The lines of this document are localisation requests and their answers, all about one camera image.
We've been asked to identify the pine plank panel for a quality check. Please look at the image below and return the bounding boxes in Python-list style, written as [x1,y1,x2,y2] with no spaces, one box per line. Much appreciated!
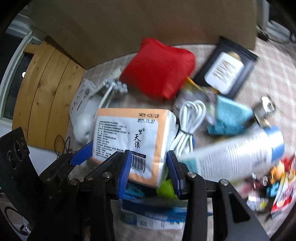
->
[14,36,86,153]

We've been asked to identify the blue wet wipes packet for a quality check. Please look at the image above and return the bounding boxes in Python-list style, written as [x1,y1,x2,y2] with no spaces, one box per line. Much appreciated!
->
[120,199,188,230]

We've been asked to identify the white plastic device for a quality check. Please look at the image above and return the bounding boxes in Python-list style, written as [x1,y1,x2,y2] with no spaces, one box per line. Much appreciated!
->
[74,97,109,144]

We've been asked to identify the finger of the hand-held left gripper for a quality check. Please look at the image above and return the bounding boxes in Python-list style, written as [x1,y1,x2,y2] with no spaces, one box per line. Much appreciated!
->
[39,141,93,183]

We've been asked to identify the printed yellow packet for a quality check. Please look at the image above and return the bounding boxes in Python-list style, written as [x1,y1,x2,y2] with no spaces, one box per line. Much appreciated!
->
[181,77,219,103]

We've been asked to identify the red pouch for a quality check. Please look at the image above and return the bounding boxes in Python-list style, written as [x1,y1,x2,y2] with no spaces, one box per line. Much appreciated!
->
[119,38,196,100]

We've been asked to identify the light blue card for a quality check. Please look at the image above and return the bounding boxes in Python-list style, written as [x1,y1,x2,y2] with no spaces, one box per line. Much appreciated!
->
[207,95,253,136]

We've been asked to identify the white tube blue cap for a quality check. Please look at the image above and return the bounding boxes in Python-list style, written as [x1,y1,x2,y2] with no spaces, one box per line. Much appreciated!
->
[178,125,285,183]

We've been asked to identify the thin black cable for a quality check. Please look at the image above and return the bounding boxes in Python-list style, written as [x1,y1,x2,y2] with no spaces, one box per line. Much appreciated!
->
[54,136,71,153]

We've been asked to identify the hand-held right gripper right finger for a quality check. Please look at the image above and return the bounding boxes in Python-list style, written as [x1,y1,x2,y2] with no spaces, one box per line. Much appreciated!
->
[166,150,270,241]

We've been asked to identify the metal eyelash curler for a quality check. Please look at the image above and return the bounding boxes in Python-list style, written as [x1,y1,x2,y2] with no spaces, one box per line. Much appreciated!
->
[253,96,275,128]

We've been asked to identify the light brown wooden board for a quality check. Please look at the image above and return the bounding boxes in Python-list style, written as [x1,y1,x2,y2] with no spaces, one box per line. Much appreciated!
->
[30,0,258,70]

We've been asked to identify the red yellow snack packet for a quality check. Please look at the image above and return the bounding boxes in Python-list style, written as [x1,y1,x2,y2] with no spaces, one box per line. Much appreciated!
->
[270,155,296,214]

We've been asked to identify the black pouch white label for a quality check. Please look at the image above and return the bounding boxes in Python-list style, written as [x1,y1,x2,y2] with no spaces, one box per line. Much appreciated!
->
[193,36,258,99]

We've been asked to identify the small orange snack packet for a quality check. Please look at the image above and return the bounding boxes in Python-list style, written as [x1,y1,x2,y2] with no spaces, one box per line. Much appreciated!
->
[269,160,285,176]

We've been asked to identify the white cardboard box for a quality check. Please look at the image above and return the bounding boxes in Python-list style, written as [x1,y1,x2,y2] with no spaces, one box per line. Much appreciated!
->
[69,79,97,116]

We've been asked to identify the green packet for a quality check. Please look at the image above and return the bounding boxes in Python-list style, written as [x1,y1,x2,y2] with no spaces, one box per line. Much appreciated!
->
[156,179,177,200]

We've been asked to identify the orange white tissue pack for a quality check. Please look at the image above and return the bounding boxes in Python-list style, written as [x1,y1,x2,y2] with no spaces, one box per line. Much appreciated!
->
[91,108,177,188]

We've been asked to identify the teal small item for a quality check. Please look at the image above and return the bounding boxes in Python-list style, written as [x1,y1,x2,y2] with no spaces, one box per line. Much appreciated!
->
[266,183,280,197]

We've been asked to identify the silver earbuds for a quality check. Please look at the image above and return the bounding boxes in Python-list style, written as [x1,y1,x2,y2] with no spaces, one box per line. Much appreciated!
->
[102,79,127,93]

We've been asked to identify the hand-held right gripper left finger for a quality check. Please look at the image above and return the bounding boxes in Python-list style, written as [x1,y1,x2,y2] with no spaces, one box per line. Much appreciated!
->
[69,150,133,241]

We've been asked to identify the white cable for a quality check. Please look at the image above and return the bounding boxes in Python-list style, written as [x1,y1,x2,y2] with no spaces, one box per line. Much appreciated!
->
[170,100,206,158]

